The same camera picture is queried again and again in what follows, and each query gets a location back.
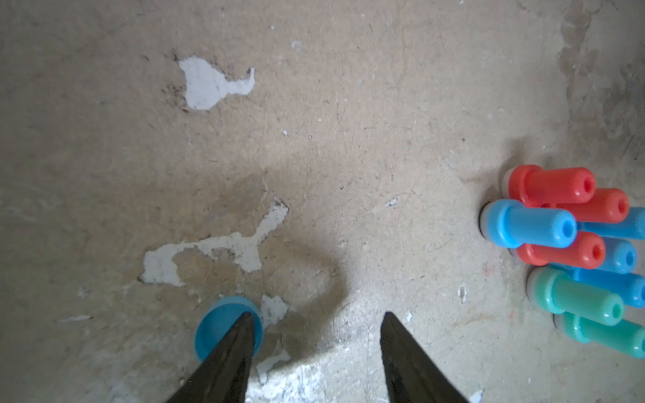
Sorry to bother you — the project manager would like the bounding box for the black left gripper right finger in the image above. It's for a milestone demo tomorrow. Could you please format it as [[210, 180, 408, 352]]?
[[380, 312, 468, 403]]

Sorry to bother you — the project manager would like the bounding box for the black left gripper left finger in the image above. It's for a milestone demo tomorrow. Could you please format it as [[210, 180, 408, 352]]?
[[167, 312, 255, 403]]

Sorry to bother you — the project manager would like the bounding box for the blue stamp cap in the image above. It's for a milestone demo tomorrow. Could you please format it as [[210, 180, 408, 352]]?
[[194, 296, 264, 362]]

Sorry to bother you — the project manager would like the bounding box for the blue stamp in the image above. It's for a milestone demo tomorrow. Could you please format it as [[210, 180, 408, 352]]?
[[479, 199, 578, 249], [578, 207, 645, 240], [549, 263, 644, 308], [598, 237, 638, 274]]

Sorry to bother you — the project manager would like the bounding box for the green stamp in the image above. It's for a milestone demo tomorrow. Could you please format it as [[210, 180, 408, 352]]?
[[527, 266, 625, 326], [554, 312, 644, 359]]

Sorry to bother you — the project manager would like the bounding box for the red stamp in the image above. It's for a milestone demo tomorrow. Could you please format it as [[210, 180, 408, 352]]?
[[502, 165, 596, 208], [543, 188, 630, 223], [510, 232, 606, 270]]

